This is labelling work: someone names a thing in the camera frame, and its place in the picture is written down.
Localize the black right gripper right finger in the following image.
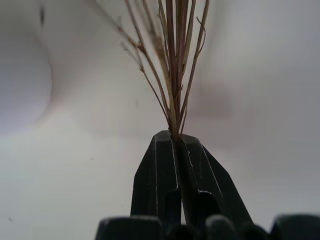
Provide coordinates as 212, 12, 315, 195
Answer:
179, 134, 254, 225

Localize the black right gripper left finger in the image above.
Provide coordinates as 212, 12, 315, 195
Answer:
129, 130, 183, 224

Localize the dried brown flower bouquet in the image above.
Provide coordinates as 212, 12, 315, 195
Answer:
86, 0, 211, 141

